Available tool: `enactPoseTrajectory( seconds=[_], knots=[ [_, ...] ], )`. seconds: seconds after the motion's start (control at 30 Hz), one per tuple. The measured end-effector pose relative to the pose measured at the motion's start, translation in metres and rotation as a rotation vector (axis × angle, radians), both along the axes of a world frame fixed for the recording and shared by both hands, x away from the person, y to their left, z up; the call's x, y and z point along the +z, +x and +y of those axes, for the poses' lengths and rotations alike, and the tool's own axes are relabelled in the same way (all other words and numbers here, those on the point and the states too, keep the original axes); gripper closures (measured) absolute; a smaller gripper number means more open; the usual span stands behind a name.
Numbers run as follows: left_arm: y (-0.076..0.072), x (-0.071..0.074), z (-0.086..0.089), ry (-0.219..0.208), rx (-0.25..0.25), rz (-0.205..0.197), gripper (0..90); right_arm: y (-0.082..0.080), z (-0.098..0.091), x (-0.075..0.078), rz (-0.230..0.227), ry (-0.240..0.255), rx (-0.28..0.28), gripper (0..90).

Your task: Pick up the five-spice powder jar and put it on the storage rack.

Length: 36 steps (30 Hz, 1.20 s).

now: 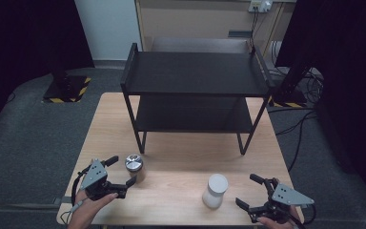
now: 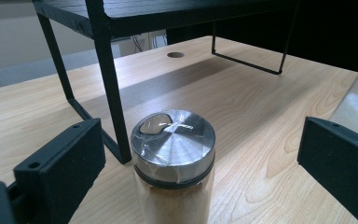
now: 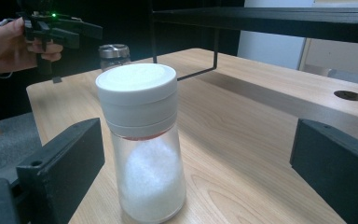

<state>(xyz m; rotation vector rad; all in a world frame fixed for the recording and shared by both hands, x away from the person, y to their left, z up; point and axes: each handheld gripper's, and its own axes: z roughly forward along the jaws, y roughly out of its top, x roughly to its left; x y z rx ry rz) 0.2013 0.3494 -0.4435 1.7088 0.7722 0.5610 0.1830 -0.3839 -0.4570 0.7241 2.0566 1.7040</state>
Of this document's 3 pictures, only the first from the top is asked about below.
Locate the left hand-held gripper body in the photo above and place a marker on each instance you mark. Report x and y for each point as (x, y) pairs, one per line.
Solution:
(94, 175)

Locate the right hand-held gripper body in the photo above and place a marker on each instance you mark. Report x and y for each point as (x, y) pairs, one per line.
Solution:
(287, 195)

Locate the glass jar with metal lid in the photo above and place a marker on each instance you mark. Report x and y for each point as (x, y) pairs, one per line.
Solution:
(134, 162)

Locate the white jar with white lid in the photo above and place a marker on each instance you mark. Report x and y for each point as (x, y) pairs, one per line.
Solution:
(215, 191)

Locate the black two-tier shelf rack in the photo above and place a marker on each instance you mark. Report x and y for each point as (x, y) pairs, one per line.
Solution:
(197, 73)

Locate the person's right hand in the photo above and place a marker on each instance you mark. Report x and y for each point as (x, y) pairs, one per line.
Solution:
(276, 224)

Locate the person's left hand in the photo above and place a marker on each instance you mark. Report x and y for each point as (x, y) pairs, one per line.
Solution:
(89, 210)

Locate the black stand with striped base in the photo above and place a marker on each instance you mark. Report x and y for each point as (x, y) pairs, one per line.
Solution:
(65, 89)
(290, 86)

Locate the black curtain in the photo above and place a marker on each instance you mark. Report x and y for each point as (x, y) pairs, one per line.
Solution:
(349, 79)
(25, 38)

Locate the beige cabinet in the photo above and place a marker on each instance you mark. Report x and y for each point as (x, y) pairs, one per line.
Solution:
(190, 22)

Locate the white power strip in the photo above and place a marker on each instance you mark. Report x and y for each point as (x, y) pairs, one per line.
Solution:
(260, 5)

